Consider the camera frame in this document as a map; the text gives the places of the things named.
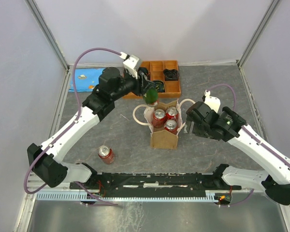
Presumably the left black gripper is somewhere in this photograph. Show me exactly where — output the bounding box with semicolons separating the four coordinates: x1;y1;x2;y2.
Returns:
111;68;154;101

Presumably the green glass bottle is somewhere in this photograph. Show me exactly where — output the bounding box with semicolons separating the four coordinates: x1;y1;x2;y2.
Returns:
143;88;158;107

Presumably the canvas tote bag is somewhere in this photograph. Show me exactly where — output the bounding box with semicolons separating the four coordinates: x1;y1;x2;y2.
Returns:
132;99;195;149

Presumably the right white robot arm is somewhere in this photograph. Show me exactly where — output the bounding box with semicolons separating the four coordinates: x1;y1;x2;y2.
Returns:
186;101;290;205

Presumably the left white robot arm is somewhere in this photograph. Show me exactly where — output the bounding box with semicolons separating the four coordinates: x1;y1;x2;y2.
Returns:
27;67;152;189

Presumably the rolled dark sock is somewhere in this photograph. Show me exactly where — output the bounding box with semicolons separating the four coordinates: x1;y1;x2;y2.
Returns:
153;80;165;93
163;69;179;81
138;67;150;81

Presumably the rolled dark sock bottom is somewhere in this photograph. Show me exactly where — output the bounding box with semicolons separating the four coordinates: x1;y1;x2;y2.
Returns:
153;80;165;93

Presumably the orange wooden compartment tray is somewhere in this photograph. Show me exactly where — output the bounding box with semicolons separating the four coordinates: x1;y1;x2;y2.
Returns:
121;60;182;100

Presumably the rolled dark sock right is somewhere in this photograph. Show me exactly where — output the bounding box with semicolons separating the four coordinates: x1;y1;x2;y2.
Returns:
163;69;179;81

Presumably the blue patterned cloth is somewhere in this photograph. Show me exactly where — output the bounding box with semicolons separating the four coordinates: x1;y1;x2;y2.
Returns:
75;68;104;92

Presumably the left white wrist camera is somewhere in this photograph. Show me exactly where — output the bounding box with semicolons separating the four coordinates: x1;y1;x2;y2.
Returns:
120;52;142;79

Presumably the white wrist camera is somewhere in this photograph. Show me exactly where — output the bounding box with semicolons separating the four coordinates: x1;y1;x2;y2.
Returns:
120;52;142;79
203;90;221;113

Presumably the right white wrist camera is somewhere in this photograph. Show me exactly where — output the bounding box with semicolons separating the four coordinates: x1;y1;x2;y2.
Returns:
203;90;221;113

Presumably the light blue cable duct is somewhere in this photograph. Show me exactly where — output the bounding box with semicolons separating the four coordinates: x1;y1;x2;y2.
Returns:
36;189;219;203

